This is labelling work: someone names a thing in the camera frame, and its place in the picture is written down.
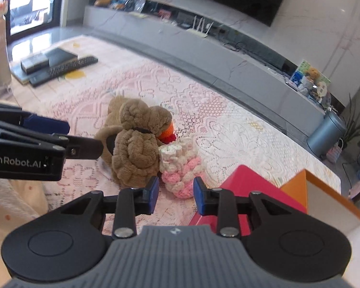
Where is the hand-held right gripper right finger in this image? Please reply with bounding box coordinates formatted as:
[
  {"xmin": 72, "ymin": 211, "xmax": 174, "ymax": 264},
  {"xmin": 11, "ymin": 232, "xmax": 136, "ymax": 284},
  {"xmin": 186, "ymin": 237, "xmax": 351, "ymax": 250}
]
[{"xmin": 193, "ymin": 176, "xmax": 292, "ymax": 237}]

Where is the pink small heater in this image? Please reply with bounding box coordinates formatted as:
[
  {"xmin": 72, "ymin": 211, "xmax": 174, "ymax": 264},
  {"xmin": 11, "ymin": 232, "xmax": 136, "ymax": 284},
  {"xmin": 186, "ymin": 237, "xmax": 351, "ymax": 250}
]
[{"xmin": 349, "ymin": 180, "xmax": 360, "ymax": 200}]

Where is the tall-leaf potted plant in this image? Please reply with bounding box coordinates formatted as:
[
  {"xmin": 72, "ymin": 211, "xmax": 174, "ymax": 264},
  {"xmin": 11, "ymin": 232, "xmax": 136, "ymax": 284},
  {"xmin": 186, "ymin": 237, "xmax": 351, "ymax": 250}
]
[{"xmin": 342, "ymin": 94, "xmax": 360, "ymax": 148}]

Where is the black book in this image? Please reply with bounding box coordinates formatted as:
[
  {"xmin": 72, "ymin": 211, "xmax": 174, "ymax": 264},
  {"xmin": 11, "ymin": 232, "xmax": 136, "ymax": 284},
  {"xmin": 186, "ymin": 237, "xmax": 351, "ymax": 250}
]
[{"xmin": 45, "ymin": 47, "xmax": 79, "ymax": 66}]

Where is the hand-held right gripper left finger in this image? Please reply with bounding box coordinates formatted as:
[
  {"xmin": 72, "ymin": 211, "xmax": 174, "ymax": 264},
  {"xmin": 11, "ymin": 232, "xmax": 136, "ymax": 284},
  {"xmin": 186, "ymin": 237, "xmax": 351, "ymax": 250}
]
[{"xmin": 60, "ymin": 175, "xmax": 161, "ymax": 237}]

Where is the white router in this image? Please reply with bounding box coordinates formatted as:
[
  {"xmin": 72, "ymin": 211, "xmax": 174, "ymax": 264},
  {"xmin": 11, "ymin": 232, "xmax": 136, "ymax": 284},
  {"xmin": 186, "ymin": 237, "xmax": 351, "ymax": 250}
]
[{"xmin": 186, "ymin": 14, "xmax": 214, "ymax": 38}]

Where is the black remote control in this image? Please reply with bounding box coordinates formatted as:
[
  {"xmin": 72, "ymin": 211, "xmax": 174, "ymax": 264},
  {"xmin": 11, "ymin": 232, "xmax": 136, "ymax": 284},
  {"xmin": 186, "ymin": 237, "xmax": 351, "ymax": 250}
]
[{"xmin": 46, "ymin": 55, "xmax": 99, "ymax": 77}]

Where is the cream dotted blanket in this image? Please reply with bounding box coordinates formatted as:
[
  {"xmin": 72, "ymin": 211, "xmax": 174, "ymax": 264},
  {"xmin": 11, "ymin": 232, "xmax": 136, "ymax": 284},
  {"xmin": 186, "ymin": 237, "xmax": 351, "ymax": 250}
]
[{"xmin": 0, "ymin": 177, "xmax": 63, "ymax": 264}]

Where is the grey flat box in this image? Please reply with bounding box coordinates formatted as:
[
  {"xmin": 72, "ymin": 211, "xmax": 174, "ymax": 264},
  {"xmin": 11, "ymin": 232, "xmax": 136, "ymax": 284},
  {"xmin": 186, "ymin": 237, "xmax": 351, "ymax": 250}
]
[{"xmin": 20, "ymin": 52, "xmax": 50, "ymax": 73}]

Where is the orange cardboard box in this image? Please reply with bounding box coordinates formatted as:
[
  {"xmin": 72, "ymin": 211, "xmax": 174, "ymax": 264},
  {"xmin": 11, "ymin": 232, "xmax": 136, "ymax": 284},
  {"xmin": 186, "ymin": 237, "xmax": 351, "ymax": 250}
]
[{"xmin": 280, "ymin": 169, "xmax": 360, "ymax": 280}]

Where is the grey marble TV console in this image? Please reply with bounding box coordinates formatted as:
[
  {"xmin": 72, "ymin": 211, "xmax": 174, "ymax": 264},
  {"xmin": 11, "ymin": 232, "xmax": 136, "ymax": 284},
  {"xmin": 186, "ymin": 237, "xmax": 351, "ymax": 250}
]
[{"xmin": 83, "ymin": 1, "xmax": 333, "ymax": 140}]

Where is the teddy bear gift box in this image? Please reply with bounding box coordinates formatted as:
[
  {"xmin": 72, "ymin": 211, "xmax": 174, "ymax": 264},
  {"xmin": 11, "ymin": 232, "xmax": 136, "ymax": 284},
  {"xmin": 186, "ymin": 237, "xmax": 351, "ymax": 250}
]
[{"xmin": 289, "ymin": 60, "xmax": 331, "ymax": 101}]

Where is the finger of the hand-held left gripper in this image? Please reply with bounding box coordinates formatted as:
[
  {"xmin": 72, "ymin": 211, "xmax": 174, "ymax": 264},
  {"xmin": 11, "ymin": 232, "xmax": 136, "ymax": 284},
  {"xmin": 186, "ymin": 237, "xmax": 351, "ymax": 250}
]
[
  {"xmin": 0, "ymin": 120, "xmax": 104, "ymax": 160},
  {"xmin": 0, "ymin": 101, "xmax": 70, "ymax": 136}
]

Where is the grey round trash bin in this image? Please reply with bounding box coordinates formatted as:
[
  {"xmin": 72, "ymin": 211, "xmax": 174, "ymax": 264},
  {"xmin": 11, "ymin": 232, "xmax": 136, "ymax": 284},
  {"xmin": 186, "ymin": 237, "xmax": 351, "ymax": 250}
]
[{"xmin": 306, "ymin": 110, "xmax": 347, "ymax": 158}]

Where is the pink lace tablecloth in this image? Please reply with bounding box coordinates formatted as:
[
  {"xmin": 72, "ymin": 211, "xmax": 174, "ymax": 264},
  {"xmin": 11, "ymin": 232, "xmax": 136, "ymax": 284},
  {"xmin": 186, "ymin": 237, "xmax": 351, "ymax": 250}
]
[{"xmin": 6, "ymin": 34, "xmax": 341, "ymax": 226}]

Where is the red box with balls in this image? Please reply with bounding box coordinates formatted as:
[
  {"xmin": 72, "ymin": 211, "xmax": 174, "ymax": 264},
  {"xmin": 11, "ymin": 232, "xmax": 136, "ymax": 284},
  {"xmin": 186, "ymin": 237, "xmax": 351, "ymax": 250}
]
[{"xmin": 188, "ymin": 164, "xmax": 307, "ymax": 237}]

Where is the orange red knitted toy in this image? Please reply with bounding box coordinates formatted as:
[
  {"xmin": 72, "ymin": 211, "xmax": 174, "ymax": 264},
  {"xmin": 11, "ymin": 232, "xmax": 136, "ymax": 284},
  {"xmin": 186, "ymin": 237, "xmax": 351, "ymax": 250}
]
[{"xmin": 157, "ymin": 120, "xmax": 177, "ymax": 143}]

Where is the pink white crochet pouch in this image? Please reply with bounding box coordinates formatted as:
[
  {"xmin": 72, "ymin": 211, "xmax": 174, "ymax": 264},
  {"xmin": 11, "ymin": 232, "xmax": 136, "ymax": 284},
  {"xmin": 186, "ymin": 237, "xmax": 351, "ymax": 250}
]
[{"xmin": 158, "ymin": 136, "xmax": 203, "ymax": 199}]

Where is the small pink bag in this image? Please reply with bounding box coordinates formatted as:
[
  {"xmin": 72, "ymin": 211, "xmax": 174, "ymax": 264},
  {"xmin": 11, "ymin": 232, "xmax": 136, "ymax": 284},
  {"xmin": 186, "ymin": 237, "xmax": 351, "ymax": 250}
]
[{"xmin": 327, "ymin": 144, "xmax": 343, "ymax": 164}]

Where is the brown plush toy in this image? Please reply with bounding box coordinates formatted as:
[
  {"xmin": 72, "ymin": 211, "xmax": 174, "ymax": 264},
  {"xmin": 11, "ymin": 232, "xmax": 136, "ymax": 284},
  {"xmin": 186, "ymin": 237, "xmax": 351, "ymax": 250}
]
[{"xmin": 94, "ymin": 95, "xmax": 174, "ymax": 188}]

